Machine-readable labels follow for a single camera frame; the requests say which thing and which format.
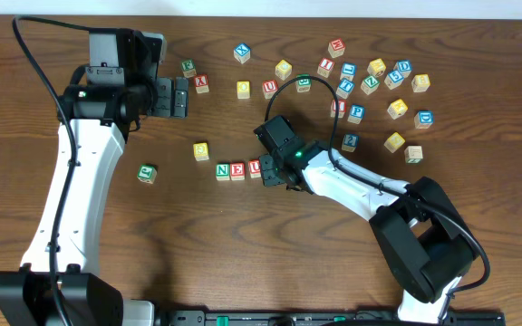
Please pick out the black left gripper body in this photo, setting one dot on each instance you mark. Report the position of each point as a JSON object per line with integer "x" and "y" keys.
{"x": 164, "y": 97}

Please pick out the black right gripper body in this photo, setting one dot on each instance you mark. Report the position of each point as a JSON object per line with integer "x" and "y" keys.
{"x": 273, "y": 168}

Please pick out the red u block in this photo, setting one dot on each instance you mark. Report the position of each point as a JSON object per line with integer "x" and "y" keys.
{"x": 254, "y": 168}
{"x": 269, "y": 88}

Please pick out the red E wooden block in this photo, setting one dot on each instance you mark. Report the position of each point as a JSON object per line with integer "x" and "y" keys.
{"x": 237, "y": 171}

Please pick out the green N wooden block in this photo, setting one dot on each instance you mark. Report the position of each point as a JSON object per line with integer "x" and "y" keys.
{"x": 222, "y": 171}

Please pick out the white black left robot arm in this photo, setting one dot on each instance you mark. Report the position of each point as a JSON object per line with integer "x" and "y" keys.
{"x": 58, "y": 280}

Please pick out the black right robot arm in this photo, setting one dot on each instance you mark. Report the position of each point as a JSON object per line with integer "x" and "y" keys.
{"x": 423, "y": 239}

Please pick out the red X wooden block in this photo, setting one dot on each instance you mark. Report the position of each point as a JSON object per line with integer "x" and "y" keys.
{"x": 201, "y": 83}

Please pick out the green F wooden block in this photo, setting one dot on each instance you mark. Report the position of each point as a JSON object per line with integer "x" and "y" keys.
{"x": 188, "y": 68}

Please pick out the yellow G wooden block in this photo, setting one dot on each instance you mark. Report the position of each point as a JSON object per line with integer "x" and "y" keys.
{"x": 201, "y": 152}

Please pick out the yellow O wooden block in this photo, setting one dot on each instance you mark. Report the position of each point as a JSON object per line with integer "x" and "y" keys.
{"x": 243, "y": 90}

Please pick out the green J wooden block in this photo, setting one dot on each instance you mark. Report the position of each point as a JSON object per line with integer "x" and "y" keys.
{"x": 147, "y": 174}

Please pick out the blue 2 wooden block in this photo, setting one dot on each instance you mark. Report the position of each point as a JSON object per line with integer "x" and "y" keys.
{"x": 350, "y": 142}

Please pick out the blue X wooden block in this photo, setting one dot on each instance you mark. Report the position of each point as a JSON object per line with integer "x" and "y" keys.
{"x": 242, "y": 53}

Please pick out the green B wooden block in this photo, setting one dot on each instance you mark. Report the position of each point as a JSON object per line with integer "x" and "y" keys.
{"x": 303, "y": 83}

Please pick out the red I block lower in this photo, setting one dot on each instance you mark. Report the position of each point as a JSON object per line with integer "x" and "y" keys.
{"x": 338, "y": 108}

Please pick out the red i block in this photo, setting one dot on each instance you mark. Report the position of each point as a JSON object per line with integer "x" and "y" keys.
{"x": 325, "y": 67}
{"x": 338, "y": 108}

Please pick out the blue P wooden block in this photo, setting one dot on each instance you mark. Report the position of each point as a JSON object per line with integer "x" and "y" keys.
{"x": 356, "y": 114}

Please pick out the yellow block upper middle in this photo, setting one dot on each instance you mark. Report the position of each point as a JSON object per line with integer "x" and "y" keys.
{"x": 283, "y": 69}

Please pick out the blue T wooden block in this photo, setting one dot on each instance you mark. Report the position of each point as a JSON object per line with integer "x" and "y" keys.
{"x": 345, "y": 88}

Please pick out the red I block upper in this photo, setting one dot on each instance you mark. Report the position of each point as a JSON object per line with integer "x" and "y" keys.
{"x": 325, "y": 67}

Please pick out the yellow S wooden block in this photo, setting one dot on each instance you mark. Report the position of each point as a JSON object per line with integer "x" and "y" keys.
{"x": 394, "y": 142}

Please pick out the blue L wooden block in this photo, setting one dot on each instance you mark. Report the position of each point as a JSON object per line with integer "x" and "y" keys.
{"x": 348, "y": 71}

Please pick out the green Z wooden block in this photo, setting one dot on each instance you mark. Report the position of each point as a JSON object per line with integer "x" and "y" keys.
{"x": 369, "y": 84}

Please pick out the yellow A wooden block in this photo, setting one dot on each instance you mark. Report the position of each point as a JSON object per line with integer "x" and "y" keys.
{"x": 397, "y": 109}

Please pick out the red H wooden block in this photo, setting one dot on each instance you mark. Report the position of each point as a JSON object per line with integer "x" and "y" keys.
{"x": 336, "y": 48}

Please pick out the wood L top block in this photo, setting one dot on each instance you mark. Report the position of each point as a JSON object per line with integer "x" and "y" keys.
{"x": 413, "y": 154}

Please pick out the yellow block near D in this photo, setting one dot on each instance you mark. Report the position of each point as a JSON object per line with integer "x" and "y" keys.
{"x": 376, "y": 67}

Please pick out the blue 5 wooden block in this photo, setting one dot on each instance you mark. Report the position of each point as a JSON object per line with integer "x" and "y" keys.
{"x": 393, "y": 79}

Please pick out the blue D block lower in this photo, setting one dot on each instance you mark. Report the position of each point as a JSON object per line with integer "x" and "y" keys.
{"x": 423, "y": 119}

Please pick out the blue d block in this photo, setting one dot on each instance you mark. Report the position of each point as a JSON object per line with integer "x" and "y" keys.
{"x": 423, "y": 119}
{"x": 403, "y": 67}

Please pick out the blue D block upper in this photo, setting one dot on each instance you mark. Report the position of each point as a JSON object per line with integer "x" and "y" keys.
{"x": 403, "y": 67}

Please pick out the yellow 8 wooden block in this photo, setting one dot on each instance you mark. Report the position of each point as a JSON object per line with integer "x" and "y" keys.
{"x": 420, "y": 83}

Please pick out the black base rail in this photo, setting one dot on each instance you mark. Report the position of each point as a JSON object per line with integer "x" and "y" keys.
{"x": 200, "y": 318}

